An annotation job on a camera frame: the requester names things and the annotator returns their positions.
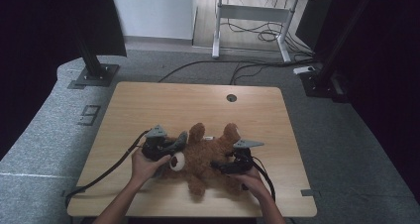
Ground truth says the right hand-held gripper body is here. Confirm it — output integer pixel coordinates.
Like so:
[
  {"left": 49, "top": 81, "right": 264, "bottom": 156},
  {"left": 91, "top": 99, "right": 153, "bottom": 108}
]
[{"left": 227, "top": 139, "right": 265, "bottom": 174}]

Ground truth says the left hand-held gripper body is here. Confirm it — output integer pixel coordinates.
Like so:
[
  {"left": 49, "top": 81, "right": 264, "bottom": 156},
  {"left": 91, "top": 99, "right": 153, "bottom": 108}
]
[{"left": 142, "top": 124, "right": 172, "bottom": 162}]

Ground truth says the brown teddy bear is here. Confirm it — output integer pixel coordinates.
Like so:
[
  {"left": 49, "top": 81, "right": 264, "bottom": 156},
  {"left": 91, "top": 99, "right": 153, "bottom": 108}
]
[{"left": 161, "top": 122, "right": 253, "bottom": 197}]

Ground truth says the person's right hand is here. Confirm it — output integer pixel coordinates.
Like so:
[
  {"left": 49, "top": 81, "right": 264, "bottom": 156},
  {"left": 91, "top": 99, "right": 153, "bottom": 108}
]
[{"left": 231, "top": 167, "right": 265, "bottom": 198}]

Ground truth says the person's left hand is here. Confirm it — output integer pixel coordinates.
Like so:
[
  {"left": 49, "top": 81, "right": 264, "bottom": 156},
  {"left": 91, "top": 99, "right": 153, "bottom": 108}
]
[{"left": 130, "top": 148, "right": 172, "bottom": 185}]

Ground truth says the black metal stand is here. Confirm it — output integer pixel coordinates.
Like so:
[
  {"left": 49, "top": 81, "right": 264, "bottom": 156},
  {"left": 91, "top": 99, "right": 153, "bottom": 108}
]
[
  {"left": 69, "top": 29, "right": 120, "bottom": 88},
  {"left": 298, "top": 0, "right": 377, "bottom": 103}
]

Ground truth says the white power adapter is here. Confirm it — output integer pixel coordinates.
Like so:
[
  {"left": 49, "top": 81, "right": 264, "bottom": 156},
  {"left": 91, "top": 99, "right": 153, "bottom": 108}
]
[{"left": 292, "top": 65, "right": 317, "bottom": 75}]

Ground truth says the black computer case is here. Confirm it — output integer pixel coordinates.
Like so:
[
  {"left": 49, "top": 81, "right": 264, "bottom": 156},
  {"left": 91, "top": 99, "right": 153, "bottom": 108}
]
[{"left": 295, "top": 0, "right": 331, "bottom": 50}]

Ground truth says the black curtain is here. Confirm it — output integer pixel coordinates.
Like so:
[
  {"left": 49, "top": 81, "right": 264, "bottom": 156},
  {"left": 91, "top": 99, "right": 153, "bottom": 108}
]
[
  {"left": 313, "top": 0, "right": 420, "bottom": 198},
  {"left": 0, "top": 0, "right": 128, "bottom": 161}
]

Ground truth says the right hand-held gripper black cable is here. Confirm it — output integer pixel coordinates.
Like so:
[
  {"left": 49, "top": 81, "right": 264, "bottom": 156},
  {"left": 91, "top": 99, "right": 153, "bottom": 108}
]
[{"left": 249, "top": 156, "right": 277, "bottom": 202}]

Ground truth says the hand-held gripper black cable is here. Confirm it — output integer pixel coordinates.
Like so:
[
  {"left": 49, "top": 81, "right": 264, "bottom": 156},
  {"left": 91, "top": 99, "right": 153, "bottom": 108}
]
[
  {"left": 64, "top": 129, "right": 153, "bottom": 209},
  {"left": 249, "top": 156, "right": 277, "bottom": 202}
]

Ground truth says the left hand-held gripper black cable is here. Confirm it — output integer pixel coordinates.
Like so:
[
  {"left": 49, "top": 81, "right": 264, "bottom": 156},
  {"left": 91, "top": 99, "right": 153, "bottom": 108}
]
[{"left": 64, "top": 129, "right": 153, "bottom": 209}]

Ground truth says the long black floor cable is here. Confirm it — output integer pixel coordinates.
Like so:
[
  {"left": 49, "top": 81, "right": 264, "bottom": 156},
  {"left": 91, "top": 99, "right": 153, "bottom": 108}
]
[{"left": 157, "top": 58, "right": 315, "bottom": 84}]

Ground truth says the tangle of black cables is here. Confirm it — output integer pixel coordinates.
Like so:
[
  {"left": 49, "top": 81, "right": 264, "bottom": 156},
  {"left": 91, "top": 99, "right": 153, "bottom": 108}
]
[{"left": 224, "top": 20, "right": 315, "bottom": 58}]

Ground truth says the white metal desk frame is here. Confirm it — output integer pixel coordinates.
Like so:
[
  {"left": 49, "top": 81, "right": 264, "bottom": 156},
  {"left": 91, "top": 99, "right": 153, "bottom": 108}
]
[{"left": 209, "top": 0, "right": 335, "bottom": 63}]

